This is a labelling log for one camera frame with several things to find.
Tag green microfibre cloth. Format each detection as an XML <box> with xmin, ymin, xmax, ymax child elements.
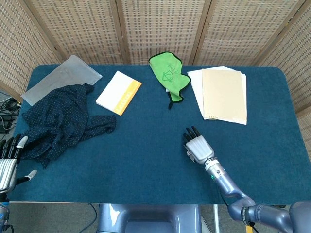
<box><xmin>148</xmin><ymin>52</ymin><xmax>191</xmax><ymax>110</ymax></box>

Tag woven folding screen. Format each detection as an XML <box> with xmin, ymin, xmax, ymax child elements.
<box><xmin>0</xmin><ymin>0</ymin><xmax>311</xmax><ymax>156</ymax></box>

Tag blue-grey robot torso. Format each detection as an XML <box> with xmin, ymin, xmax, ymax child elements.
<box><xmin>96</xmin><ymin>203</ymin><xmax>203</xmax><ymax>233</ymax></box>

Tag white table leg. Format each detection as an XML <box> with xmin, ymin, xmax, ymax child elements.
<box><xmin>212</xmin><ymin>204</ymin><xmax>221</xmax><ymax>233</ymax></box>

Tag beige paper folder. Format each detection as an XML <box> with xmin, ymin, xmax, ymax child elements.
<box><xmin>202</xmin><ymin>68</ymin><xmax>247</xmax><ymax>123</ymax></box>

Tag grey plastic document pouch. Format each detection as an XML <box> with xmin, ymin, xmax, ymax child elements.
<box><xmin>20</xmin><ymin>54</ymin><xmax>103</xmax><ymax>107</ymax></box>

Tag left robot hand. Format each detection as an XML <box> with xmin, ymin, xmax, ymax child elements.
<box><xmin>0</xmin><ymin>133</ymin><xmax>38</xmax><ymax>194</ymax></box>

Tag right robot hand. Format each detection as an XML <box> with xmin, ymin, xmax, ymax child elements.
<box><xmin>182</xmin><ymin>126</ymin><xmax>215</xmax><ymax>165</ymax></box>

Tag white and orange booklet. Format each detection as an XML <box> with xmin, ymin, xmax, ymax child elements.
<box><xmin>95</xmin><ymin>70</ymin><xmax>142</xmax><ymax>116</ymax></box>

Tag white paper sheets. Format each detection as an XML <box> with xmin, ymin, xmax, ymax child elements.
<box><xmin>187</xmin><ymin>65</ymin><xmax>248</xmax><ymax>126</ymax></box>

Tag blue cable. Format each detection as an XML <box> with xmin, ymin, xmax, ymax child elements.
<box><xmin>85</xmin><ymin>203</ymin><xmax>98</xmax><ymax>233</ymax></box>

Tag dark blue dotted cloth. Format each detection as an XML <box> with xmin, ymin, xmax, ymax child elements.
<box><xmin>18</xmin><ymin>83</ymin><xmax>117</xmax><ymax>170</ymax></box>

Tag black cables and power strip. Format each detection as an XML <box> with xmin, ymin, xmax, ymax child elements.
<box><xmin>0</xmin><ymin>90</ymin><xmax>22</xmax><ymax>134</ymax></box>

